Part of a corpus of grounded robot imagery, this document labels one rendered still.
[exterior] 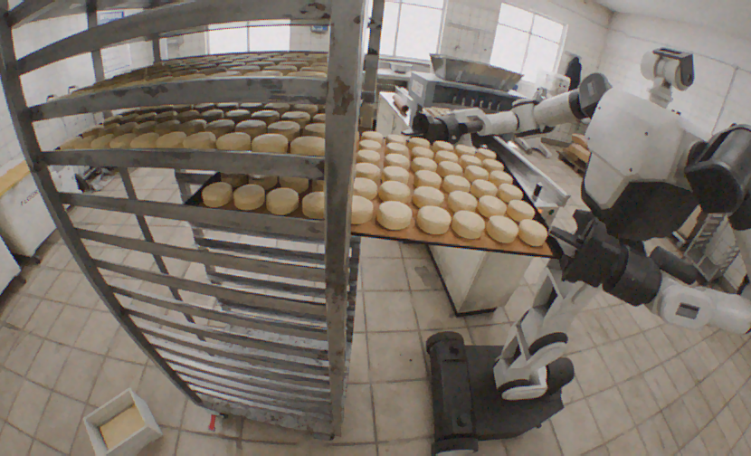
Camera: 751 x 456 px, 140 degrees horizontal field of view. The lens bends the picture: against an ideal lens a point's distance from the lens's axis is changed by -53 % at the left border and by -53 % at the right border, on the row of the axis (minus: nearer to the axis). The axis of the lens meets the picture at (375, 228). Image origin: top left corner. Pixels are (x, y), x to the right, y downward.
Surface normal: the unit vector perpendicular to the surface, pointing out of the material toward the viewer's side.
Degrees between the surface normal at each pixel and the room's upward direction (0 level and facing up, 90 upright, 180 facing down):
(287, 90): 90
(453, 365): 0
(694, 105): 90
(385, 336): 0
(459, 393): 0
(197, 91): 90
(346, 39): 90
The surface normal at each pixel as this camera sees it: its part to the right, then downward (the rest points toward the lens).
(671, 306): -0.48, 0.18
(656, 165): -0.73, 0.29
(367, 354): 0.10, -0.79
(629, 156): -1.00, -0.10
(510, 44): 0.09, 0.61
